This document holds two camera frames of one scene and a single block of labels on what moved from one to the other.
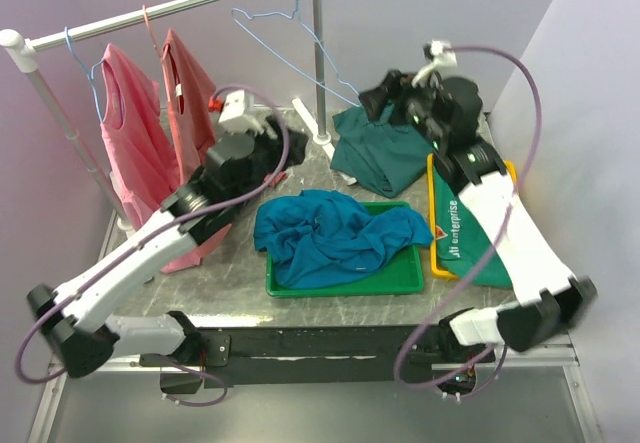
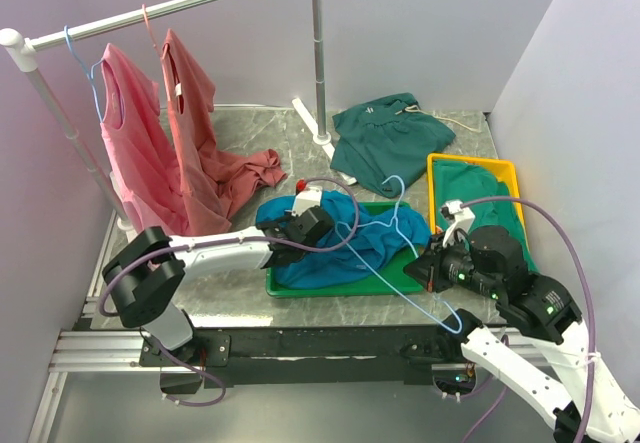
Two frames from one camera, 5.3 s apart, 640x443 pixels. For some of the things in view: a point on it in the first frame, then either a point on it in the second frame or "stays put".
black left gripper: (275, 147) -> (289, 217)
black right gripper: (376, 98) -> (426, 267)
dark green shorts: (385, 155) stays put
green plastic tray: (403, 276) stays put
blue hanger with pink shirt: (90, 76) stays put
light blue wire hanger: (330, 58) -> (416, 255)
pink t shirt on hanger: (131, 115) stays put
